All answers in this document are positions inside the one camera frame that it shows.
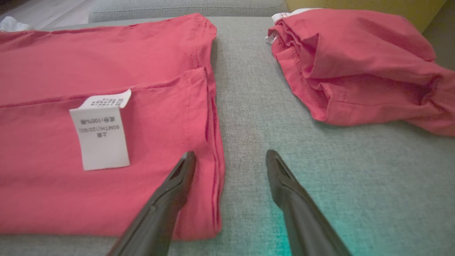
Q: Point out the wide yellow sofa backrest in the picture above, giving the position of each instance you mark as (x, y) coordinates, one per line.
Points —
(391, 7)

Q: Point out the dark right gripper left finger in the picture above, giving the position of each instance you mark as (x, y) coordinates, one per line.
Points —
(160, 220)

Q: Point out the grey sofa seat cushion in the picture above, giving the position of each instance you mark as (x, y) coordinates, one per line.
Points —
(177, 7)

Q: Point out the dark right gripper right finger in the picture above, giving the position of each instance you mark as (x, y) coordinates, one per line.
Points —
(305, 224)

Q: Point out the red jersey with white stripes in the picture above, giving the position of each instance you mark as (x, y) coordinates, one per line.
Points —
(355, 53)

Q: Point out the large grey sofa seat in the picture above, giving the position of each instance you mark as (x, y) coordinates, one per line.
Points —
(249, 106)

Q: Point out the white cloth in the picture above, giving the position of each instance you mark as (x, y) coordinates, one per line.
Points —
(12, 25)

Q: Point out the red t-shirt with white label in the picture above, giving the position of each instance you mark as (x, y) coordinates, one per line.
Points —
(53, 199)

